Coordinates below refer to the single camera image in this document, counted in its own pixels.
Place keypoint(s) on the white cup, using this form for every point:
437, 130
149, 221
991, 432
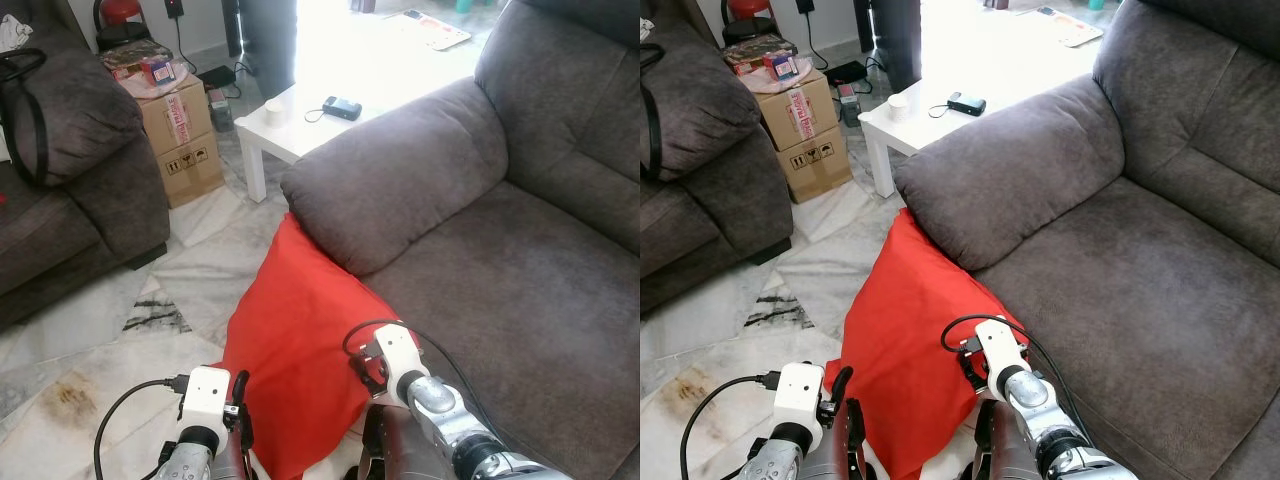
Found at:
275, 112
898, 108

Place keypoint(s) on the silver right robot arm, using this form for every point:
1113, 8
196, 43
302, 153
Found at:
450, 420
1050, 420

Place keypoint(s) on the cardboard box with black symbols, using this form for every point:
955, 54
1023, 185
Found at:
815, 165
190, 170

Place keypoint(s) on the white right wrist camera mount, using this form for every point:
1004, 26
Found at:
398, 350
1002, 345

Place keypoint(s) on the large grey fabric sofa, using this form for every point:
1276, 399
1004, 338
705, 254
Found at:
1130, 260
500, 260

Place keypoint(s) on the small black pouch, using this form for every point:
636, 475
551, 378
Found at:
967, 104
342, 108

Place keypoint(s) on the black wall charger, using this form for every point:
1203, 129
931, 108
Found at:
804, 6
174, 8

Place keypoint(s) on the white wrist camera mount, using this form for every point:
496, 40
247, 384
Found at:
798, 395
205, 400
398, 350
1002, 345

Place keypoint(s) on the flat patterned box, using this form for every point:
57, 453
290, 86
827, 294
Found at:
750, 50
125, 55

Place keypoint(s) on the small grey fabric sofa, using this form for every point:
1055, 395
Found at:
710, 170
90, 170

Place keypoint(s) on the cardboard box with red tape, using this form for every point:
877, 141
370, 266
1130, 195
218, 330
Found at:
800, 115
178, 120

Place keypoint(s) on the white cloth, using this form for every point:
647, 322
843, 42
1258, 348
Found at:
646, 30
14, 35

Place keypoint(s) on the red stool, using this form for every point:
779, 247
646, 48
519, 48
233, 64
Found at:
750, 12
120, 15

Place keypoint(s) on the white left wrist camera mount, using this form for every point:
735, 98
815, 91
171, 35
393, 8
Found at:
205, 400
798, 395

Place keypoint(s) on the pink plastic bag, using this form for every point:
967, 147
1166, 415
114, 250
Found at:
765, 85
135, 88

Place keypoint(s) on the white low table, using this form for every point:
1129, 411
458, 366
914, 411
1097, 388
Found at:
300, 110
920, 125

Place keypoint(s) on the black power adapter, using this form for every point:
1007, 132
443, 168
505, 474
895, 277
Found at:
846, 71
216, 76

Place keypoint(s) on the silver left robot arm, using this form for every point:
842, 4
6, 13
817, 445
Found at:
188, 462
780, 458

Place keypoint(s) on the red pillow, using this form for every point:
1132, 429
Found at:
290, 340
900, 340

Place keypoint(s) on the colourful magazine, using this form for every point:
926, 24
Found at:
430, 28
1065, 25

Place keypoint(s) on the small red blue carton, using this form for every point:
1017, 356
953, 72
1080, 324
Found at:
158, 71
781, 66

